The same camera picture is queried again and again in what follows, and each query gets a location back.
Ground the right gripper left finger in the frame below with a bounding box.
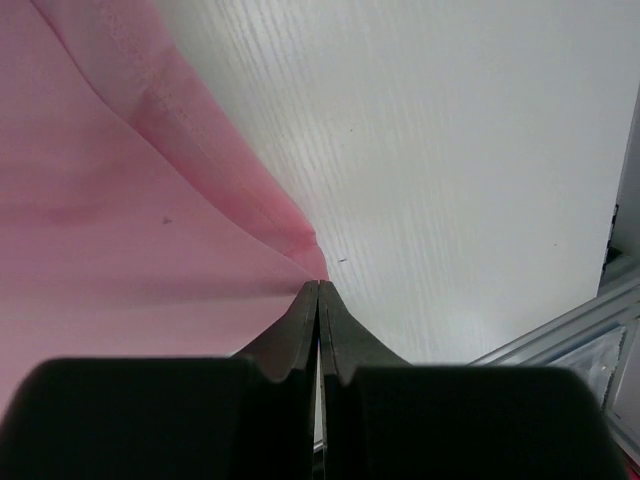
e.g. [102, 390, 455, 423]
[230, 281, 319, 479]

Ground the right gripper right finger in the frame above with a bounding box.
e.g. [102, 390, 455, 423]
[317, 281, 410, 479]

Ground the pink t shirt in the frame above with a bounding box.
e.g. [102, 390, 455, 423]
[1, 1, 327, 400]

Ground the aluminium mounting rail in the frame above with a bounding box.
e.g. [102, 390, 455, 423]
[471, 277, 639, 366]

